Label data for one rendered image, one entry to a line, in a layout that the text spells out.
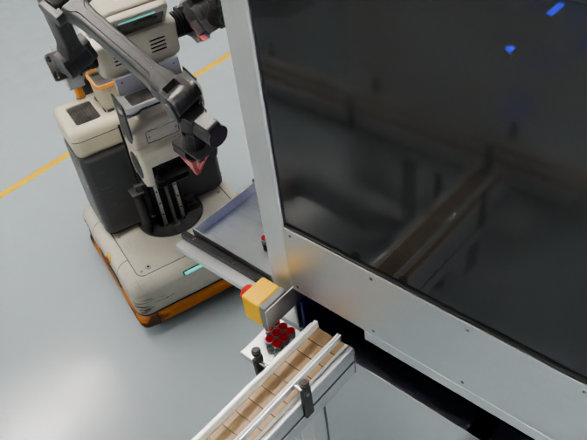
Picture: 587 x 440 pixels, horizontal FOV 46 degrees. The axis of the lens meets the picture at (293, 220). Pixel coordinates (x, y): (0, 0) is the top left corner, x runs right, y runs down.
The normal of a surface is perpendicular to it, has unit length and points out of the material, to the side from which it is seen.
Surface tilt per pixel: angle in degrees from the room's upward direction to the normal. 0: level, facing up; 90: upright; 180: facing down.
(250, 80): 90
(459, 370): 90
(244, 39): 90
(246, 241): 0
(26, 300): 0
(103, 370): 0
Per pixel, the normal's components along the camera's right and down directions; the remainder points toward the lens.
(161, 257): -0.11, -0.74
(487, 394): -0.65, 0.56
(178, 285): 0.52, 0.53
